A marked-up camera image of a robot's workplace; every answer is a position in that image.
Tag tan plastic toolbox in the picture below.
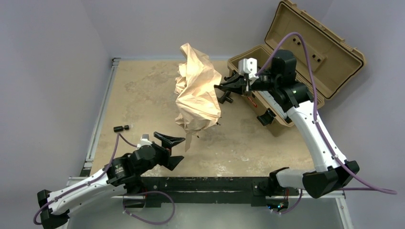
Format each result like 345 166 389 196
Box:
227 0 367 137

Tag small black cylinder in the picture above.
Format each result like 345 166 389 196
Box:
113 125 129 133

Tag beige folding umbrella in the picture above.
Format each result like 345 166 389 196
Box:
174 43 222 151

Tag black pipe fitting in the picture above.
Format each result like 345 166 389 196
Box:
217 91 234 104

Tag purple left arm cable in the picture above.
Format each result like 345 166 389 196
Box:
33 133 140 226

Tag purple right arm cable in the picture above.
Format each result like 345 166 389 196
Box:
256 31 398 195

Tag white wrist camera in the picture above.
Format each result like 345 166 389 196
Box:
238 58 259 81
137 134 152 148

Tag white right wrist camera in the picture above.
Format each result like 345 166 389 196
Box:
238 58 259 81

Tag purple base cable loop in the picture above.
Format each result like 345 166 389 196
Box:
122 191 176 226

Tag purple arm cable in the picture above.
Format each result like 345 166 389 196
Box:
33 133 140 226
256 31 398 195

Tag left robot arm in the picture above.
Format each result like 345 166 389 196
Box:
33 132 185 229

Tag aluminium frame rail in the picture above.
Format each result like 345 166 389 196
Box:
52 57 354 229

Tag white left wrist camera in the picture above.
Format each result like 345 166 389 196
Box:
137 134 152 148

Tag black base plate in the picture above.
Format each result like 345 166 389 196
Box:
122 177 299 209

